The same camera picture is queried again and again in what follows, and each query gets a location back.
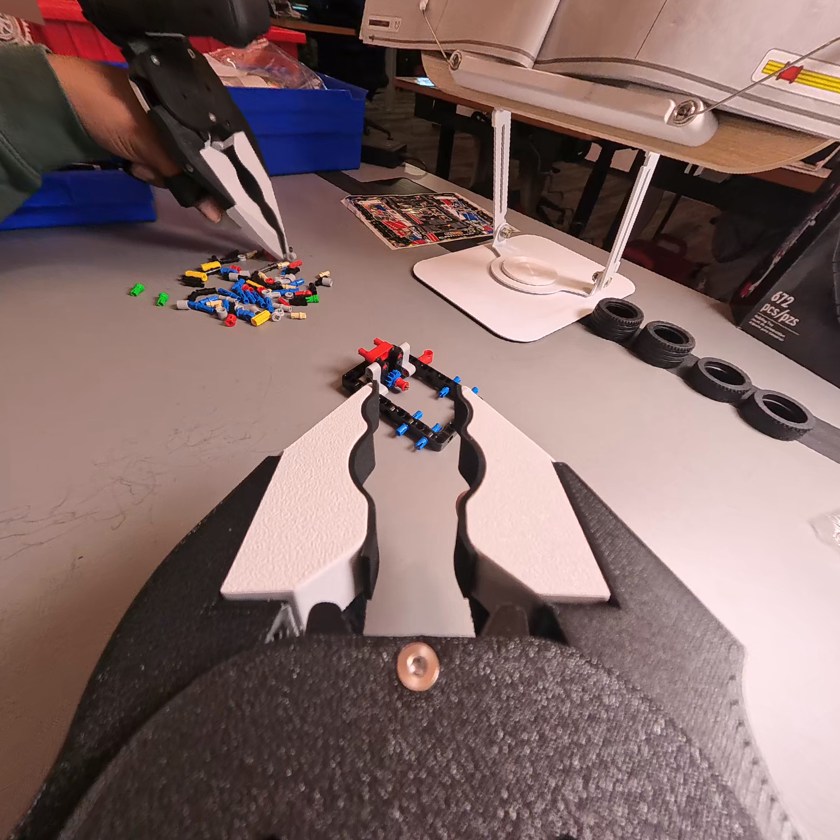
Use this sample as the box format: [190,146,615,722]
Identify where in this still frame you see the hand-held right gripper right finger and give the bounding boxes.
[455,385,612,636]

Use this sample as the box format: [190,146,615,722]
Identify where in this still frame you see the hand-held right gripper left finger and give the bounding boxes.
[220,381,382,636]

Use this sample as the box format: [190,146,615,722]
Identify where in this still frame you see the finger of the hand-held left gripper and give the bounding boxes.
[198,142,288,259]
[228,127,294,257]

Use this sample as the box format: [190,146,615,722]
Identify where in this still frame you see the pile of small lego pieces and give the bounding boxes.
[176,247,334,329]

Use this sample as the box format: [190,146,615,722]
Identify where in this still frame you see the person's left forearm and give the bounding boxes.
[0,42,73,223]

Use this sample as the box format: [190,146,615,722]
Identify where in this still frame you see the black lego tyre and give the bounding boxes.
[633,320,697,370]
[587,297,645,343]
[740,388,816,442]
[686,356,754,403]

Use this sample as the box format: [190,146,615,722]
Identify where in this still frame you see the black lego box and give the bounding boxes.
[730,190,840,371]

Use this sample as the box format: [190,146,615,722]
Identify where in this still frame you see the person's left hand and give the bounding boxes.
[49,54,225,225]

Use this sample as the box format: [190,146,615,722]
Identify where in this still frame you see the blue plastic bin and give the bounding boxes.
[223,71,368,177]
[0,167,157,232]

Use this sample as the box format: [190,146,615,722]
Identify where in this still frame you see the plastic bags in bin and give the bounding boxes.
[203,36,327,91]

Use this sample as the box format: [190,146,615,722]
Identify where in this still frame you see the red plastic bin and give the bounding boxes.
[36,0,307,63]

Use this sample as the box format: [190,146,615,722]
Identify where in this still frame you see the white book stand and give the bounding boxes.
[412,51,840,343]

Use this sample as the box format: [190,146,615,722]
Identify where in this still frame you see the open instruction booklet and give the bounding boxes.
[360,0,840,140]

